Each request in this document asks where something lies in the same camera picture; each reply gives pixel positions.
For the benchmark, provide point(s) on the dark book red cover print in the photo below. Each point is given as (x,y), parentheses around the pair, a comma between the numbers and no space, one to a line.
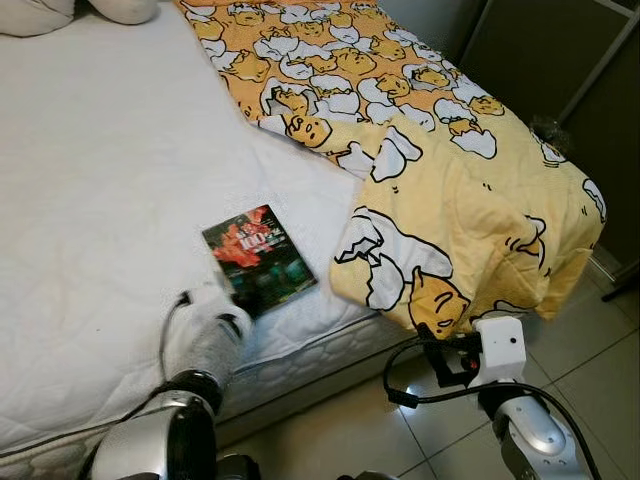
(260,250)

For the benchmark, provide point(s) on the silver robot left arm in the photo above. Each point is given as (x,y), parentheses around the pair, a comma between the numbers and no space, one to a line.
(150,440)

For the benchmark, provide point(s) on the silver robot right leg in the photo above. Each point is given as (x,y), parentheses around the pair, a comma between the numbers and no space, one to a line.
(370,476)

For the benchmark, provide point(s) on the silver robot leg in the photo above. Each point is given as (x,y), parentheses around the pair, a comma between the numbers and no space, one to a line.
(238,468)
(370,476)

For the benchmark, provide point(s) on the yellow cartoon print blanket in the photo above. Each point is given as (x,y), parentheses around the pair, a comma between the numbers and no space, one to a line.
(450,180)

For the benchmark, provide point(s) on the silver robot left leg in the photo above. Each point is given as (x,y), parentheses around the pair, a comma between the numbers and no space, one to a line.
(238,468)

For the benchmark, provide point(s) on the white quilted mattress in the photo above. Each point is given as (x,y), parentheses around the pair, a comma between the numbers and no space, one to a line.
(100,150)

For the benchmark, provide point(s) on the small dark crumpled object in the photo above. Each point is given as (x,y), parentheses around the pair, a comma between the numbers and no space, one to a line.
(550,132)

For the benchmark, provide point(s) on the dark grey sliding wardrobe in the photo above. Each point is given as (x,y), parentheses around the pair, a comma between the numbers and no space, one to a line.
(540,60)

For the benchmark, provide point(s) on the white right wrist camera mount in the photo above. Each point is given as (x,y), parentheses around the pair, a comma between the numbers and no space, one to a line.
(500,345)

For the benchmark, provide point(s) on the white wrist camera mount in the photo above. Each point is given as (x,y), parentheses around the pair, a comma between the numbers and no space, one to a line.
(500,345)
(205,340)

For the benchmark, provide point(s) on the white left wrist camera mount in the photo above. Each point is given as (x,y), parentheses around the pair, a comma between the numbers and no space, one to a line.
(205,340)

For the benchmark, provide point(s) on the black furniture frame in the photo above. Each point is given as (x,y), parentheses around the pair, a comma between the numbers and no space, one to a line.
(620,280)

